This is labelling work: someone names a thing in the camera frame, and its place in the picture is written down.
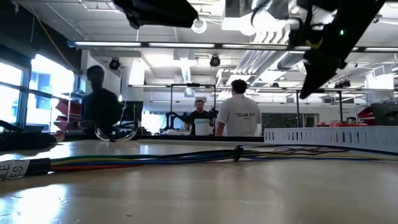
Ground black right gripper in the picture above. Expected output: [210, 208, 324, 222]
[289, 21, 358, 100]

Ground white slotted cable duct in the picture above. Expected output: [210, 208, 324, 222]
[263, 125, 398, 154]

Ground red storage bins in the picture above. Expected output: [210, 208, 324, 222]
[54, 98, 83, 132]

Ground red equipment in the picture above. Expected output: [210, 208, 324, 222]
[315, 107, 374, 128]

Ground person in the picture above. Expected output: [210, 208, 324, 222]
[77, 64, 124, 138]
[214, 78, 262, 138]
[183, 99, 215, 136]

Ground white bucket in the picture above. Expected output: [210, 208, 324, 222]
[193, 118, 211, 136]

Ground black aluminium table frame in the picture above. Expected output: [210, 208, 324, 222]
[62, 133, 265, 142]

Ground clear safety glasses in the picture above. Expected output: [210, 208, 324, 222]
[94, 119, 139, 142]

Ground long ceiling light strip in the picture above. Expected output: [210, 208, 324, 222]
[67, 40, 398, 52]

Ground multicoloured cable bundle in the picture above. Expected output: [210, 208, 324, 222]
[0, 143, 398, 181]

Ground black monitor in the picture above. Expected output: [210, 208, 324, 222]
[123, 100, 144, 128]

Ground dark box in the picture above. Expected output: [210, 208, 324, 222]
[371, 102, 398, 127]

